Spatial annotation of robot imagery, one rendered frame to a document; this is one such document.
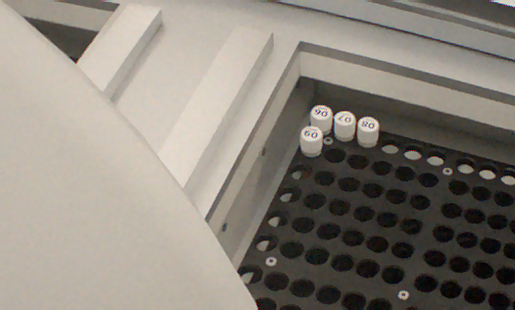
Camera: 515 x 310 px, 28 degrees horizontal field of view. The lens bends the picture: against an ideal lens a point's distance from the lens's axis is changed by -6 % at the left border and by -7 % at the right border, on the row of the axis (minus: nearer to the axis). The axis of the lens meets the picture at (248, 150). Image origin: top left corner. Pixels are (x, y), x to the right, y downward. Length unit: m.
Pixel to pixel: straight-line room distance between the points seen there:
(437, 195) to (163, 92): 0.16
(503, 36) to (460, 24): 0.03
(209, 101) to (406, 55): 0.12
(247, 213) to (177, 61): 0.11
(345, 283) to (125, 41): 0.18
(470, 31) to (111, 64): 0.20
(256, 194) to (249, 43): 0.11
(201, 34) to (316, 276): 0.16
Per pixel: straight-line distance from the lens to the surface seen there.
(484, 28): 0.62
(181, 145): 0.55
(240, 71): 0.59
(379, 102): 0.74
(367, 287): 0.56
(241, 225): 0.65
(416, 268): 0.57
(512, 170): 0.63
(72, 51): 0.80
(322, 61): 0.63
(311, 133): 0.62
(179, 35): 0.63
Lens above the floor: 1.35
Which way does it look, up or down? 46 degrees down
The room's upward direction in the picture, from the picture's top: 3 degrees counter-clockwise
